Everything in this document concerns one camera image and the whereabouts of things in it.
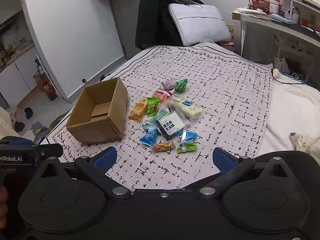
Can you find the person's left hand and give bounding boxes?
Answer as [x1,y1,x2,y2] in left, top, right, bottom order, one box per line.
[0,168,12,220]

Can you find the white kitchen cabinet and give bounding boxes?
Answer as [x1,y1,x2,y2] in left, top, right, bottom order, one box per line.
[0,46,42,108]

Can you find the black cable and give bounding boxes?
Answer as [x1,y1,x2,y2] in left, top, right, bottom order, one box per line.
[271,69,313,85]

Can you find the light green snack packet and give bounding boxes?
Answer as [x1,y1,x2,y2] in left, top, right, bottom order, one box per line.
[146,97,161,118]

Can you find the white bedside cabinet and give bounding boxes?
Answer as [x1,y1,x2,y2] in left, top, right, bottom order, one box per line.
[232,0,320,90]

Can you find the white fluffy blanket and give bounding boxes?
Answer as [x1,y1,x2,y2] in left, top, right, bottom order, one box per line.
[257,69,320,165]

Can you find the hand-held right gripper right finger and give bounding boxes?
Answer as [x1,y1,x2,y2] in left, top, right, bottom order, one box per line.
[199,147,293,200]

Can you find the purple snack packet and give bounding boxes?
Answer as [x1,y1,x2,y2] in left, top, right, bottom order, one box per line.
[161,79,175,90]

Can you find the beige plush toy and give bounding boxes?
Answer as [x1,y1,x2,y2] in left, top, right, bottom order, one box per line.
[289,132,320,163]

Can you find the green striped snack packet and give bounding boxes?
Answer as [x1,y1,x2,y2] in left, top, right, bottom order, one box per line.
[176,141,197,154]

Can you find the white pillow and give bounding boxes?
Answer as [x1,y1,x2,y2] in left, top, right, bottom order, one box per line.
[168,3,232,47]

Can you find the brown cardboard box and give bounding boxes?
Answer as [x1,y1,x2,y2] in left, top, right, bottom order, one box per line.
[66,77,129,145]

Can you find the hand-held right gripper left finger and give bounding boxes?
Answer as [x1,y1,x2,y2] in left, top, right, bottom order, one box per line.
[37,146,132,200]

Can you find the green floor mat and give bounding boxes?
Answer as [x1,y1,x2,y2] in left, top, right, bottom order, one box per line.
[47,112,73,133]

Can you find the white door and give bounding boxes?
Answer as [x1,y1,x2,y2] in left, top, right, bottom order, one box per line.
[17,0,125,103]

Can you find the long white snack packet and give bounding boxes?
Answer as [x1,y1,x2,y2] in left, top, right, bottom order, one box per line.
[167,95,202,119]

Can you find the cream dotted clothing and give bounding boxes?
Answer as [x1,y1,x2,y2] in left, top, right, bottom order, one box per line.
[0,107,24,138]

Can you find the red woven basket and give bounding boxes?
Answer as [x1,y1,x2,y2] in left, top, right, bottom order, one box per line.
[248,0,271,13]

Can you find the white black printed blanket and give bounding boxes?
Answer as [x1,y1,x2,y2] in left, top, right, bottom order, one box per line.
[46,45,273,190]

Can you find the green yellow packet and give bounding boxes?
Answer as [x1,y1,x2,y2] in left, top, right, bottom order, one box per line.
[151,141,173,153]

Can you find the black desk mat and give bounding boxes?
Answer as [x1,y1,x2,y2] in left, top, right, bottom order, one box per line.
[282,21,320,42]

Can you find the black bottle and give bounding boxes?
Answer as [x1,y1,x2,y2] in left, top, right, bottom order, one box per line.
[35,57,44,75]

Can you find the white black-label snack packet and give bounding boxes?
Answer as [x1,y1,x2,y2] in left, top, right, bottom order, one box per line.
[154,112,187,140]

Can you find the dark green snack packet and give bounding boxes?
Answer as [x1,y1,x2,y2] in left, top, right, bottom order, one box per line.
[173,78,188,94]

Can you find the pink snack packet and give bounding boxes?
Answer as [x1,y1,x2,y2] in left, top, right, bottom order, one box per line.
[153,89,173,103]

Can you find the orange cracker packet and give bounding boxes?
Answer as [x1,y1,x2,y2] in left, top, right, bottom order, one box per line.
[128,97,148,120]

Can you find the pale teal snack packet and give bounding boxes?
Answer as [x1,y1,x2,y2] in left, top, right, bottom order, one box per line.
[152,108,173,124]

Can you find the red printed bag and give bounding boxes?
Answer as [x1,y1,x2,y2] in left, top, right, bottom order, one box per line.
[34,74,59,102]

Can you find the blue snack packet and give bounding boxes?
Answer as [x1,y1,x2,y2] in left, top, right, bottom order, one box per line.
[139,124,159,147]
[177,129,198,145]

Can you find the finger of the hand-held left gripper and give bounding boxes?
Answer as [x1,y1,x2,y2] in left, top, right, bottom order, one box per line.
[0,140,37,148]
[34,143,64,157]

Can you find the black jacket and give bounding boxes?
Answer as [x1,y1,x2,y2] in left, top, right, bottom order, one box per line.
[135,0,200,51]

